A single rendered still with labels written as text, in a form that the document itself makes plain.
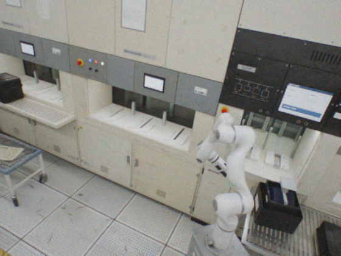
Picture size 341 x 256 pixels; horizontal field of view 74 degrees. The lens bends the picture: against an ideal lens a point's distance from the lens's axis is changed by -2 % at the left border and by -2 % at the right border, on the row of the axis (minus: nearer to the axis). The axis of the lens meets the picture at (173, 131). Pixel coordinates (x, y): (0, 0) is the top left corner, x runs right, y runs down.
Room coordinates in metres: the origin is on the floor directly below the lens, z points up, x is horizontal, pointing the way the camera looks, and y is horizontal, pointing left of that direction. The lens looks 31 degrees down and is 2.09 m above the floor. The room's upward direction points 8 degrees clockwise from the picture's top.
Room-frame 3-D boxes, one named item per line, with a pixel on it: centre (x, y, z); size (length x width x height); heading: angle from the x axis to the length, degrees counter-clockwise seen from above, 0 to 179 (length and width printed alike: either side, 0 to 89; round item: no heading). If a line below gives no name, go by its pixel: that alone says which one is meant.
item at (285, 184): (1.24, -0.83, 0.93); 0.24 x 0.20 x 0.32; 170
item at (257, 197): (1.24, -0.83, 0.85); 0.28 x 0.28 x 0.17; 80
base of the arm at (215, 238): (0.94, -0.40, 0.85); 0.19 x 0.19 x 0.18
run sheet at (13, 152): (1.81, 1.71, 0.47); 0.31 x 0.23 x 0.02; 92
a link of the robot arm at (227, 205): (0.93, -0.37, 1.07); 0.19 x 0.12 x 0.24; 106
